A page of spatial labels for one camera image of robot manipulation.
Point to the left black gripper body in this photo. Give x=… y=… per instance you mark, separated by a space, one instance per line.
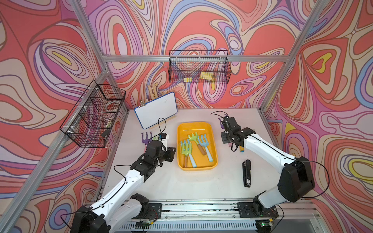
x=166 y=156

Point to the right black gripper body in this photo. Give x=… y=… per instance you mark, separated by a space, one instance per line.
x=226 y=138

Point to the purple rake pink handle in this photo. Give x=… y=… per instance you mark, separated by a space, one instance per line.
x=146 y=138

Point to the green fork wooden handle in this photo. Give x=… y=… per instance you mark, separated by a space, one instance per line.
x=185 y=151

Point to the light blue rake pale handle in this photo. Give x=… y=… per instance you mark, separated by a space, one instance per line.
x=202 y=139

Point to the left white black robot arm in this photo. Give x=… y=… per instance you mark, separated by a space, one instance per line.
x=120 y=204

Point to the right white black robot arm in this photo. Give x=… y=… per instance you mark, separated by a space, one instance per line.
x=296 y=176

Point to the yellow plastic storage tray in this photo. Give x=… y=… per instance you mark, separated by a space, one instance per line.
x=202 y=161

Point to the black stapler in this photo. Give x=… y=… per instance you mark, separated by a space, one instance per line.
x=246 y=168

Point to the blue framed whiteboard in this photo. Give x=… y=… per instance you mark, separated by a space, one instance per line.
x=162 y=107

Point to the wooden easel stand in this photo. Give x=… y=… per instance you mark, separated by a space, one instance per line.
x=153 y=94

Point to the yellow sponge in basket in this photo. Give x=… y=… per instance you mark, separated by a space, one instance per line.
x=206 y=75

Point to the small yellow note in basket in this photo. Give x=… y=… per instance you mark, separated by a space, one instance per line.
x=187 y=80

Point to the green circuit board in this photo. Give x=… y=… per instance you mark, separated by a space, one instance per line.
x=144 y=225

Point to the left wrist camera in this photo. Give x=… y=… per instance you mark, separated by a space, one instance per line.
x=163 y=137

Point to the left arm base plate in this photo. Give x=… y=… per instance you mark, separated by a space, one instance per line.
x=151 y=211

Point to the black wire basket back wall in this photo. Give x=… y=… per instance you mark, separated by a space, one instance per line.
x=190 y=63

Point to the black wire basket wall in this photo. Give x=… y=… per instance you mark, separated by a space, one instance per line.
x=93 y=117
x=190 y=63

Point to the black wire basket left wall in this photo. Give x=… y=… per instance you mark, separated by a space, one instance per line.
x=93 y=117

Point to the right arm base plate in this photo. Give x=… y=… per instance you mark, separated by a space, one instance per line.
x=247 y=210

